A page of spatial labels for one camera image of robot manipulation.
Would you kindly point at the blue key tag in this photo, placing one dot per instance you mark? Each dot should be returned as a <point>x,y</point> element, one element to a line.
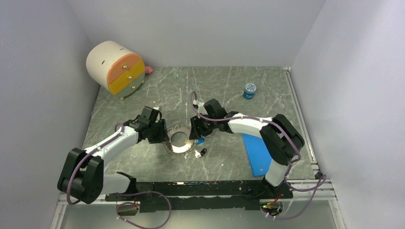
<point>201,140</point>

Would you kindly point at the round mini drawer cabinet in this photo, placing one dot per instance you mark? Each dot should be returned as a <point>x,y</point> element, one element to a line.
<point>116,68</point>

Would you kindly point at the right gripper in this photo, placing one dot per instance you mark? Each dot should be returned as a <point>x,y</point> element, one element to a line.
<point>196,132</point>

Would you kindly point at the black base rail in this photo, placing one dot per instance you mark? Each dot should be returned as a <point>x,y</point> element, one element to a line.
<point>193,204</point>

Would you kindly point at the pink small object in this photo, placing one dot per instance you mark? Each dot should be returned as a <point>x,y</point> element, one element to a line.
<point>148,70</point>

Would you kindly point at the blue small jar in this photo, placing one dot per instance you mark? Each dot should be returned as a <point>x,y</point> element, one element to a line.
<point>249,91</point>

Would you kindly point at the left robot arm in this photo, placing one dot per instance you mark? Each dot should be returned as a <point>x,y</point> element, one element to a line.
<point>83,177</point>

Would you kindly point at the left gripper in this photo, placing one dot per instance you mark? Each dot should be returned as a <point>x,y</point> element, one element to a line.
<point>162,136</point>

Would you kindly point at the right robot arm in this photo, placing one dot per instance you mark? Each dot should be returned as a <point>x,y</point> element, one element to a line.
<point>282,140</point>

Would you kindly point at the black white key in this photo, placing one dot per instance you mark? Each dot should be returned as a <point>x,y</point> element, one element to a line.
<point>200,153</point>

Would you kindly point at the side aluminium rail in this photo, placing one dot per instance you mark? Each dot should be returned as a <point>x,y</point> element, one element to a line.
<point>301,122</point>

